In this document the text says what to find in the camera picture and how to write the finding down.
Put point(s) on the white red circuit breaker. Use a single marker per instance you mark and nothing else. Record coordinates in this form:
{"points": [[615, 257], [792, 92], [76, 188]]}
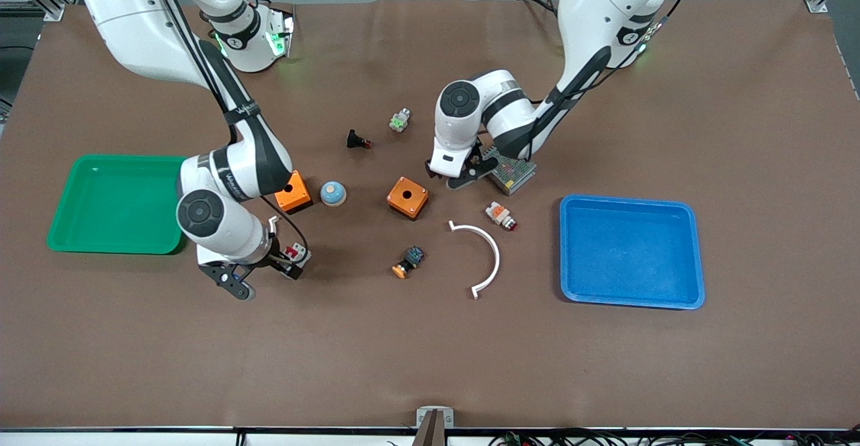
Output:
{"points": [[296, 251]]}

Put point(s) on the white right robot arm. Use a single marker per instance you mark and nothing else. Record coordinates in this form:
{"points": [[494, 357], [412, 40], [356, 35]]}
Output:
{"points": [[134, 23]]}

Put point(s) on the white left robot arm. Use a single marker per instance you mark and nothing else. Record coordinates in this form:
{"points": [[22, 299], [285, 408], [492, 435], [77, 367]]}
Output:
{"points": [[605, 3]]}

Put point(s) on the orange button box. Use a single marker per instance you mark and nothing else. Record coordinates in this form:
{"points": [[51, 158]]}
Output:
{"points": [[408, 199], [293, 194]]}

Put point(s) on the metal mesh power supply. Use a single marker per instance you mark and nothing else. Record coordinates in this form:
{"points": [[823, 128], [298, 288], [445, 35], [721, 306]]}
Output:
{"points": [[514, 172]]}

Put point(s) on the green white push button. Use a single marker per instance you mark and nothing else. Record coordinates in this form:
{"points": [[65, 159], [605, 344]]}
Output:
{"points": [[400, 121]]}

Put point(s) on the blue grey dome button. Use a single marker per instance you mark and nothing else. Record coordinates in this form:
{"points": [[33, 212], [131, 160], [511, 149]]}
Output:
{"points": [[332, 194]]}

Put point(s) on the orange black push button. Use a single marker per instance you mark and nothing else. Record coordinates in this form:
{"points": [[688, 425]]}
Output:
{"points": [[410, 260]]}

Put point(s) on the green plastic tray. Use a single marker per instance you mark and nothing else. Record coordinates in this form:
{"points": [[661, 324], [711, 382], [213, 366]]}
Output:
{"points": [[114, 204]]}

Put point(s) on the brown table cover mat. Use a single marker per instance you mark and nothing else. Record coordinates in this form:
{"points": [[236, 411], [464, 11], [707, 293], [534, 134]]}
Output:
{"points": [[403, 352]]}

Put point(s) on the blue plastic tray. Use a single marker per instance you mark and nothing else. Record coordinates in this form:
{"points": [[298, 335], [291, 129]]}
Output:
{"points": [[631, 251]]}

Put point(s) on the white orange red switch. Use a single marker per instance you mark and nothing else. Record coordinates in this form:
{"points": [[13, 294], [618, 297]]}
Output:
{"points": [[500, 215]]}

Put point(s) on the black switch with red tip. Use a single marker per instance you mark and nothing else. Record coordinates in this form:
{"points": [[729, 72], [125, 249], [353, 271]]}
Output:
{"points": [[355, 140]]}

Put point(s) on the silver metal bracket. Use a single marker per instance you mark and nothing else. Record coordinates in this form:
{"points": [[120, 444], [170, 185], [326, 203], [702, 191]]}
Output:
{"points": [[423, 416]]}

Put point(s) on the brown camera mount pole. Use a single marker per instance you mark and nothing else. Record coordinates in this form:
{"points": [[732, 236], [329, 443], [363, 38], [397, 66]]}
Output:
{"points": [[431, 434]]}

